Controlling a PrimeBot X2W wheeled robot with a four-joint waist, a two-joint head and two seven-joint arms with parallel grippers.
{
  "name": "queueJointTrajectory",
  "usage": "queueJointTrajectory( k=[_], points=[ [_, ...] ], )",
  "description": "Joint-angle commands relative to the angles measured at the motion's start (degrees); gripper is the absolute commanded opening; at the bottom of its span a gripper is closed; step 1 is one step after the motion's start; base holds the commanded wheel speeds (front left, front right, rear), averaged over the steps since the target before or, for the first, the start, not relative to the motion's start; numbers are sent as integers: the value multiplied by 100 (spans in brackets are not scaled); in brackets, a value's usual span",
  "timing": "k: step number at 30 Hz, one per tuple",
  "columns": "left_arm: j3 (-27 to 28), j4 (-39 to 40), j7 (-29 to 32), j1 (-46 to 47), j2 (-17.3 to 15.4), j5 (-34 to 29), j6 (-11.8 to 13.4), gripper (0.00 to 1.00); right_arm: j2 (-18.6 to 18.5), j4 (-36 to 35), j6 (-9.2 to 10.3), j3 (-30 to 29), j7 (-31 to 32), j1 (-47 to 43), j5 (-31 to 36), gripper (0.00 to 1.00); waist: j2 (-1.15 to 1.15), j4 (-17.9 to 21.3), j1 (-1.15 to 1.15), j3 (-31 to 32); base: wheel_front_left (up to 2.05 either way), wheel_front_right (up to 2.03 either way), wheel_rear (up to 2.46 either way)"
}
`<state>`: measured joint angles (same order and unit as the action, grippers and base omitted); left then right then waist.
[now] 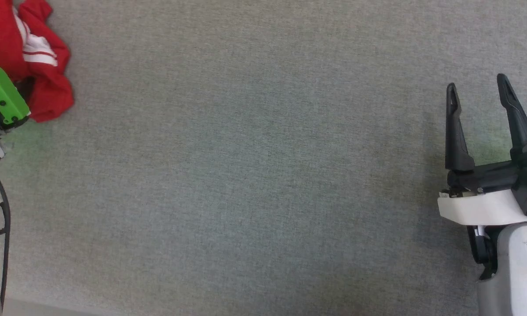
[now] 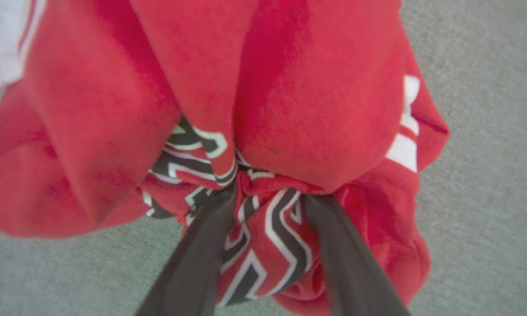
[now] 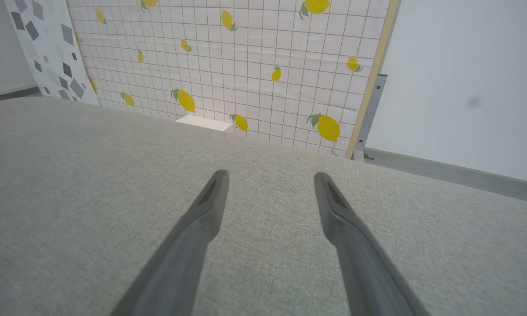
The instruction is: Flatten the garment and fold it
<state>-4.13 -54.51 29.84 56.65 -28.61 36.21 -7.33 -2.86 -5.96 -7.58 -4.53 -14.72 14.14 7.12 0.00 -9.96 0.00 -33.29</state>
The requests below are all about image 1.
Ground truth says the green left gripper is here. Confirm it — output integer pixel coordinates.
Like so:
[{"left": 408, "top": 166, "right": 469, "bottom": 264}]
[{"left": 0, "top": 59, "right": 30, "bottom": 152}]

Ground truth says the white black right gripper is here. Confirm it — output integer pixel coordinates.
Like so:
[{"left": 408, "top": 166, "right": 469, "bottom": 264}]
[{"left": 437, "top": 73, "right": 527, "bottom": 226}]

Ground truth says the red and white garment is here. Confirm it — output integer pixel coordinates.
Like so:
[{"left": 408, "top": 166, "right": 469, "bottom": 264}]
[{"left": 0, "top": 0, "right": 75, "bottom": 123}]

